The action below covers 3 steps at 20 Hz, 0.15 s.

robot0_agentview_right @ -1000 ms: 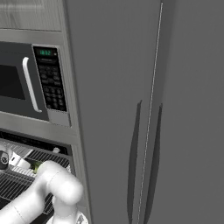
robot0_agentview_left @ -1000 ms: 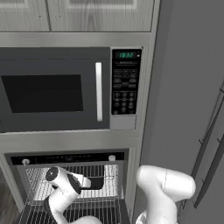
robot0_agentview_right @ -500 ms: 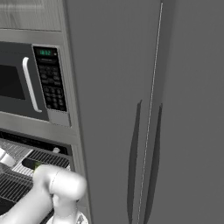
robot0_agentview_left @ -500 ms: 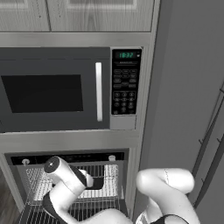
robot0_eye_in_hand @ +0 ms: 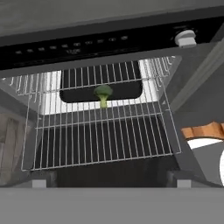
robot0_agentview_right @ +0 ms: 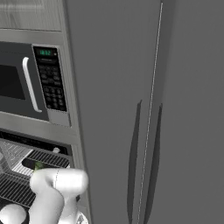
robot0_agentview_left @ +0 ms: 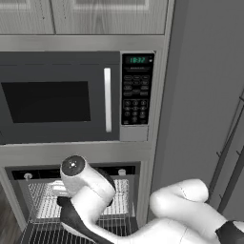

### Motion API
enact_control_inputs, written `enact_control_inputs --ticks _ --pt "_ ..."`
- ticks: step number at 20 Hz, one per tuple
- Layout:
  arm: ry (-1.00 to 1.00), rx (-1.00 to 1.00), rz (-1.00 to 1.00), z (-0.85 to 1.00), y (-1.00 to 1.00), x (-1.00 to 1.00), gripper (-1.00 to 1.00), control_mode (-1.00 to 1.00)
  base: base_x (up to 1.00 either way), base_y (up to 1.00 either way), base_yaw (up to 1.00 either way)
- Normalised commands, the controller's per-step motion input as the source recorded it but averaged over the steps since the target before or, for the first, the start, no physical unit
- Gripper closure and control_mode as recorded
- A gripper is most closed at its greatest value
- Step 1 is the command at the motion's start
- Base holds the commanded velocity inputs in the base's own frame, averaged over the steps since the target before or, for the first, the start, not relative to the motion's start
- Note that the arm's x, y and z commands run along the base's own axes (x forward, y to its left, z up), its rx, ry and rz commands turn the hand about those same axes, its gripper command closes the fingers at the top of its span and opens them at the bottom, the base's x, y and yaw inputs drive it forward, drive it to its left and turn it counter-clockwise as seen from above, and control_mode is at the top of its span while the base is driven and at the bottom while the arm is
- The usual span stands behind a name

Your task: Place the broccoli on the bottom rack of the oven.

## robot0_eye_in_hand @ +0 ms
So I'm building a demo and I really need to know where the brown wooden board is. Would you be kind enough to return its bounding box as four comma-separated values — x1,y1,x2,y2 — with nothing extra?
180,121,224,141

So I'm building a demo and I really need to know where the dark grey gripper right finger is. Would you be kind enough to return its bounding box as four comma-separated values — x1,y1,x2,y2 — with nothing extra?
166,170,217,189

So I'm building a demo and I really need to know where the grey cupboard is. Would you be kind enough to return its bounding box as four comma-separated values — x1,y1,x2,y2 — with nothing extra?
170,38,224,126

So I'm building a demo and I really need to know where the large wire oven rack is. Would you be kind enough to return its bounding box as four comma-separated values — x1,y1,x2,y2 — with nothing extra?
20,83,183,172

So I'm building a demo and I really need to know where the small wire oven rack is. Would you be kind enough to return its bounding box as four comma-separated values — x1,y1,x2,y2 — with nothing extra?
1,55,177,97

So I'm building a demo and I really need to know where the white and grey round dish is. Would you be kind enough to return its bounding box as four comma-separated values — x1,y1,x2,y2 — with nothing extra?
186,137,224,187

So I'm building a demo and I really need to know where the green broccoli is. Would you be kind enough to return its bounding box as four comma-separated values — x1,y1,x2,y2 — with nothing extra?
93,84,114,109

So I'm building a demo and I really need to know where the white oven door with window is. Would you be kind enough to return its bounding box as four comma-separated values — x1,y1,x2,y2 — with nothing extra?
39,58,165,116

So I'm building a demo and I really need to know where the light wood cupboard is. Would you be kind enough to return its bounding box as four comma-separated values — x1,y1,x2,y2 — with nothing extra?
0,113,28,179

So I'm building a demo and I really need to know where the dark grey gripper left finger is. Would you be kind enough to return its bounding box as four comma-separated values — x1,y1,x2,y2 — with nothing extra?
15,170,58,189

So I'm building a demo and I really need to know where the white oven knob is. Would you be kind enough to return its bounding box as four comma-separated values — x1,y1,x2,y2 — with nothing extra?
173,29,197,48

